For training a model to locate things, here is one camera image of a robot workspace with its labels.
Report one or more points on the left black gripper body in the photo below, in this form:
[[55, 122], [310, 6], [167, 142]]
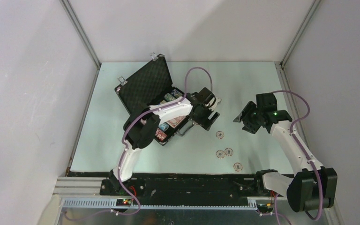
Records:
[[201, 115]]

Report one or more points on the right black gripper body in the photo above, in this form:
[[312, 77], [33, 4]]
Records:
[[252, 123]]

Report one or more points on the light blue chip stack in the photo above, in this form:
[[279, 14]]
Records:
[[164, 126]]

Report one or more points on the white red chip stack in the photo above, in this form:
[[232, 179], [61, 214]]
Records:
[[227, 152]]

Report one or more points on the black poker set case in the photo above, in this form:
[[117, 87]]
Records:
[[147, 86]]

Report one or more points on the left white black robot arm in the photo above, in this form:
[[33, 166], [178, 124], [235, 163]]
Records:
[[140, 128]]

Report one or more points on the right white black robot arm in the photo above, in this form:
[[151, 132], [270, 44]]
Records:
[[313, 186]]

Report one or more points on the blue white chip stack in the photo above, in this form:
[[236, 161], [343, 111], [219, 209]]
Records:
[[176, 93]]

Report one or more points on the red playing card deck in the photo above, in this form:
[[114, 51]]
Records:
[[175, 121]]

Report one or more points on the green poker chip stack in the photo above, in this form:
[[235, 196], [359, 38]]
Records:
[[169, 97]]

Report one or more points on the red white chip row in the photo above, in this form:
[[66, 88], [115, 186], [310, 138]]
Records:
[[160, 135]]

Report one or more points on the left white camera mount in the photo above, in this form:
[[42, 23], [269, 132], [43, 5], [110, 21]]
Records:
[[214, 103]]

